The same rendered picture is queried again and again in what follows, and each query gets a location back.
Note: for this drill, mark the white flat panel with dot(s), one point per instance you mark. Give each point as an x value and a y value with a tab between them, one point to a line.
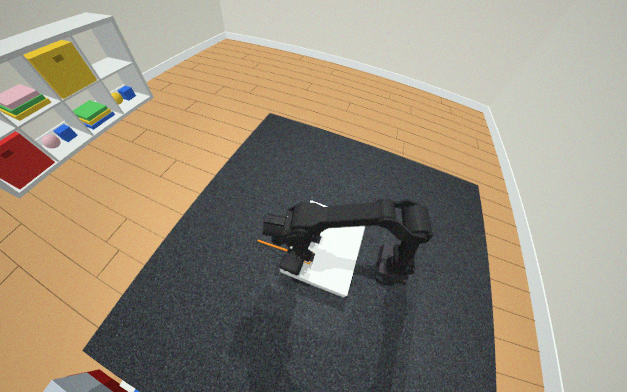
336	251

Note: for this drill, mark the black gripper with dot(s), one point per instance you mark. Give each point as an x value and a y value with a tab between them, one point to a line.
293	260

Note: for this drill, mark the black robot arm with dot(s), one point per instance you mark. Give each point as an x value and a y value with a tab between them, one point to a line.
309	218

